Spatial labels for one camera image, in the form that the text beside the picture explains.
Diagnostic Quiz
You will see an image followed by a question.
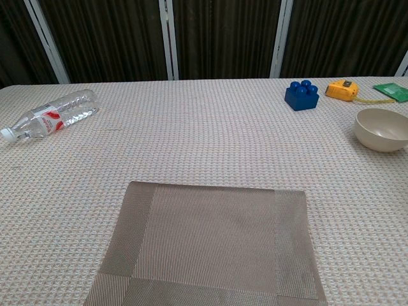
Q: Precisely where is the green flat packet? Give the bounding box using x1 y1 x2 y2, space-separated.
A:
372 82 408 103

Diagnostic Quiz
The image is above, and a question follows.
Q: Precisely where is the pink white woven tablecloth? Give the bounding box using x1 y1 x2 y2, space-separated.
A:
0 75 408 306

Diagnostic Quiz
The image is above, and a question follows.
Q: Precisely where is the yellow tape measure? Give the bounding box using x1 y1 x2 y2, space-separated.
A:
324 79 396 105

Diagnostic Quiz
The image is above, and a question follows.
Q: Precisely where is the clear plastic water bottle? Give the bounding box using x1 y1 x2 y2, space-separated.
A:
0 89 100 143

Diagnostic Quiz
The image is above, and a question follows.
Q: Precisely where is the blue toy building block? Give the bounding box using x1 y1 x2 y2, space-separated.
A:
284 79 320 112

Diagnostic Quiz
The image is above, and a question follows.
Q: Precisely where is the white screen frame post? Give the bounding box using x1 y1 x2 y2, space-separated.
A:
394 50 408 77
158 0 179 80
269 0 294 79
22 0 71 84

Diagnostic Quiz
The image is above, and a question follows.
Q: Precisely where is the beige bowl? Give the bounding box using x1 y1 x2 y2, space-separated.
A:
353 108 408 153

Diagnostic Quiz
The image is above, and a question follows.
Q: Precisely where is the dark pleated screen panel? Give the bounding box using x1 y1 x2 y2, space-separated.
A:
171 0 283 80
0 0 60 89
280 0 408 78
38 0 169 84

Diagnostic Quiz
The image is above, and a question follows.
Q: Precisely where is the brown woven placemat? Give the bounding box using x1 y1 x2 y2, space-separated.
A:
83 180 328 306

